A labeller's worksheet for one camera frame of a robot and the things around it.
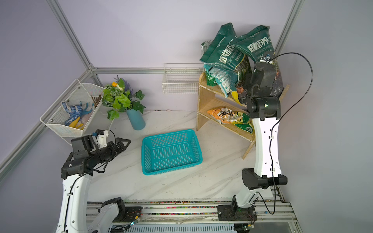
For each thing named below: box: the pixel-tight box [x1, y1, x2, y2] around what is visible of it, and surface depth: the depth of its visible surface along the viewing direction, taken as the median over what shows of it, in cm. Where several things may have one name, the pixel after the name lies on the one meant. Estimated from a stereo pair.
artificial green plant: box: [101, 74, 146, 121], surface depth 85 cm
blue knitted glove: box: [61, 101, 84, 126], surface depth 73 cm
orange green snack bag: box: [206, 107, 254, 134], surface depth 83 cm
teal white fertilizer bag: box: [203, 64, 238, 99], surface depth 67 cm
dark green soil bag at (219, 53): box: [199, 22, 252, 106], surface depth 58 cm
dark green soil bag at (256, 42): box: [230, 25, 275, 63], surface depth 61 cm
